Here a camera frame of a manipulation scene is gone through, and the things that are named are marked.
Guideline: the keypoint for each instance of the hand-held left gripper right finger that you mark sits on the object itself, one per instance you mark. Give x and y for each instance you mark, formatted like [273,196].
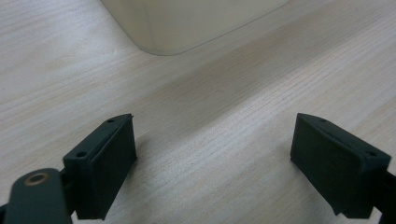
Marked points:
[336,168]

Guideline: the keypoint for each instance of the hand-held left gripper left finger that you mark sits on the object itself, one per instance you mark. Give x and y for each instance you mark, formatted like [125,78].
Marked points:
[99,168]

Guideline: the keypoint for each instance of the cream plastic container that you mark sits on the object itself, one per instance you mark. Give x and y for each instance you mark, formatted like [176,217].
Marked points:
[190,25]

